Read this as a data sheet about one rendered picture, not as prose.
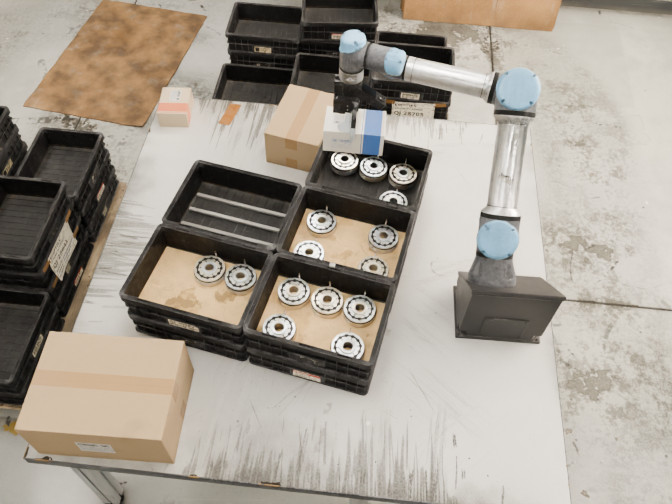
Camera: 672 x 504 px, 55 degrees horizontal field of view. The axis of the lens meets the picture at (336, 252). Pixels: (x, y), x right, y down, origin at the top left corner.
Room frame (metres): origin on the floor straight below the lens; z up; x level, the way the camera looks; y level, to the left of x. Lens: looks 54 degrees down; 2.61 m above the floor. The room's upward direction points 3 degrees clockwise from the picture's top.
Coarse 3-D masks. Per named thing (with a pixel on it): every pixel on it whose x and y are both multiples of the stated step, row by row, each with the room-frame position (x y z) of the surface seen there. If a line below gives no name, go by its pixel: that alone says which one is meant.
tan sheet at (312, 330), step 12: (276, 288) 1.12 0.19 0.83; (312, 288) 1.13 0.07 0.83; (276, 300) 1.08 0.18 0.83; (372, 300) 1.09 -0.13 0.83; (264, 312) 1.03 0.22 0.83; (276, 312) 1.03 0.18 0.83; (288, 312) 1.03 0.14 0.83; (300, 312) 1.04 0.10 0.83; (312, 312) 1.04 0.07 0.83; (300, 324) 0.99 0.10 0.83; (312, 324) 0.99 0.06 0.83; (324, 324) 1.00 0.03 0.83; (336, 324) 1.00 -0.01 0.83; (348, 324) 1.00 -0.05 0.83; (372, 324) 1.00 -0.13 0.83; (300, 336) 0.95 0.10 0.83; (312, 336) 0.95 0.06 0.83; (324, 336) 0.95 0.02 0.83; (360, 336) 0.96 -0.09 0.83; (372, 336) 0.96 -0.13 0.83; (324, 348) 0.91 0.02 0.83; (348, 348) 0.92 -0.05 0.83; (372, 348) 0.92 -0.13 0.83
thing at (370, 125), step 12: (336, 120) 1.59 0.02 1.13; (360, 120) 1.60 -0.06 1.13; (372, 120) 1.60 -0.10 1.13; (384, 120) 1.60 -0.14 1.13; (324, 132) 1.54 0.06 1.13; (336, 132) 1.54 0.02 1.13; (360, 132) 1.54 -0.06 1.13; (372, 132) 1.54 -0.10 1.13; (384, 132) 1.55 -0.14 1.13; (324, 144) 1.54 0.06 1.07; (336, 144) 1.54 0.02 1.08; (348, 144) 1.54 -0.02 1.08; (360, 144) 1.53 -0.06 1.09; (372, 144) 1.53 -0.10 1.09
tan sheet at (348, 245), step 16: (304, 224) 1.39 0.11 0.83; (336, 224) 1.40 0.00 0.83; (352, 224) 1.40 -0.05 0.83; (368, 224) 1.40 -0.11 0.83; (304, 240) 1.32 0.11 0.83; (320, 240) 1.32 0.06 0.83; (336, 240) 1.33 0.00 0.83; (352, 240) 1.33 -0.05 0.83; (400, 240) 1.34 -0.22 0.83; (336, 256) 1.26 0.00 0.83; (352, 256) 1.26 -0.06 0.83; (368, 256) 1.27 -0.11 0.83; (384, 256) 1.27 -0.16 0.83
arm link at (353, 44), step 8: (344, 32) 1.62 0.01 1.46; (352, 32) 1.61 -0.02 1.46; (360, 32) 1.62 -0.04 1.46; (344, 40) 1.58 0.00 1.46; (352, 40) 1.57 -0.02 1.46; (360, 40) 1.58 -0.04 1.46; (344, 48) 1.57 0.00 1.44; (352, 48) 1.56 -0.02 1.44; (360, 48) 1.57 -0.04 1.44; (344, 56) 1.57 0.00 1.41; (352, 56) 1.56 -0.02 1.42; (360, 56) 1.56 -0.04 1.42; (344, 64) 1.57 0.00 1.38; (352, 64) 1.56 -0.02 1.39; (360, 64) 1.55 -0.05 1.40; (344, 72) 1.57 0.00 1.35; (352, 72) 1.56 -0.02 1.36
